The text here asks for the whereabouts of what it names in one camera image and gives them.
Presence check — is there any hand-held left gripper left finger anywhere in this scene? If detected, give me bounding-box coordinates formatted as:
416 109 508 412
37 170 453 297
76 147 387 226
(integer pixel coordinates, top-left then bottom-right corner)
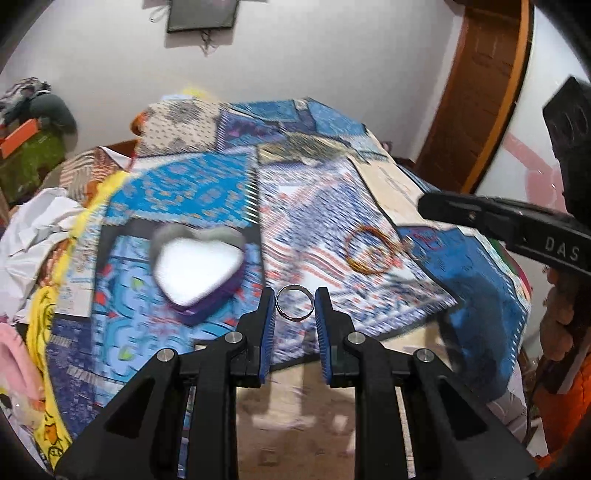
54 287 278 480

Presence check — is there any wooden door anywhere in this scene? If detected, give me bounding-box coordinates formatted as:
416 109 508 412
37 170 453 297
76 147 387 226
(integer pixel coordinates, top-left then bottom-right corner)
412 0 536 195

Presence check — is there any orange box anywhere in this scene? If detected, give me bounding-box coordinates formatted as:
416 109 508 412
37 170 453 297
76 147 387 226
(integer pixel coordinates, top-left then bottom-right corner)
0 117 42 158

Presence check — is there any purple heart-shaped jewelry box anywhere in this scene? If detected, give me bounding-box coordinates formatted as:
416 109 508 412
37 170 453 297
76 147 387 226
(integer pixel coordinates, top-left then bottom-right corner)
150 223 245 328

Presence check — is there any dark framed wall picture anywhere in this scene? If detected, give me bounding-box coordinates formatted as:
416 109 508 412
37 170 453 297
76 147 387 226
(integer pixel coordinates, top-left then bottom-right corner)
166 0 241 34

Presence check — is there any orange cloth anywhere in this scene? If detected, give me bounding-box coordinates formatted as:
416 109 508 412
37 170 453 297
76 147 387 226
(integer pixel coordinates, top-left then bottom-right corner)
532 360 591 472

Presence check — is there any pink cloth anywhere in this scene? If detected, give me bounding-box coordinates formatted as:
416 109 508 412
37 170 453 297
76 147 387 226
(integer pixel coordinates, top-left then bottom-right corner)
0 320 46 428

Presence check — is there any dark grey clothes pile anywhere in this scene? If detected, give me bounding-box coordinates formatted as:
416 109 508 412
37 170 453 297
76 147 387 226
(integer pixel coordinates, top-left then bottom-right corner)
0 77 78 136

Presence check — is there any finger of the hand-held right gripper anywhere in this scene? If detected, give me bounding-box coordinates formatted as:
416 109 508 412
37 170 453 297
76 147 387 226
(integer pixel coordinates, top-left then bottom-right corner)
417 191 591 269

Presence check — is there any gold orange bangle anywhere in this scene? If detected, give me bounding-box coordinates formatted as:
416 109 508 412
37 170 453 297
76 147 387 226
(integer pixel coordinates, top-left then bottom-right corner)
344 226 399 276

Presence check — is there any yellow printed cloth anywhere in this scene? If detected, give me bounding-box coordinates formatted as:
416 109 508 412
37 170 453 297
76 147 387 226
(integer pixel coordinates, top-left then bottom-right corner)
25 171 130 472

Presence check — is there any white cloth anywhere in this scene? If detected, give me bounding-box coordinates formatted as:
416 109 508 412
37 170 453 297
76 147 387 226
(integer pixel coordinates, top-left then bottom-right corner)
0 187 88 324

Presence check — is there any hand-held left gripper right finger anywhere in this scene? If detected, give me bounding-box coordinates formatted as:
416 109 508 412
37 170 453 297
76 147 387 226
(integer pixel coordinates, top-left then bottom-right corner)
315 287 539 480

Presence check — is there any green cloth bundle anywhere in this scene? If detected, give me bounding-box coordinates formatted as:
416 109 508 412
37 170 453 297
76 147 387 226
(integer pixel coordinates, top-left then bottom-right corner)
0 131 66 206

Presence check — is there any silver ring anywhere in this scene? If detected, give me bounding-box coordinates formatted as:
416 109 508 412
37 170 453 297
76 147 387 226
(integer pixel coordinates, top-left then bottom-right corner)
275 285 315 321

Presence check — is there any blue patchwork blanket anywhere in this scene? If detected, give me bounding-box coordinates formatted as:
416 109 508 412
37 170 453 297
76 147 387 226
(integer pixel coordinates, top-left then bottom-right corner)
45 96 533 462

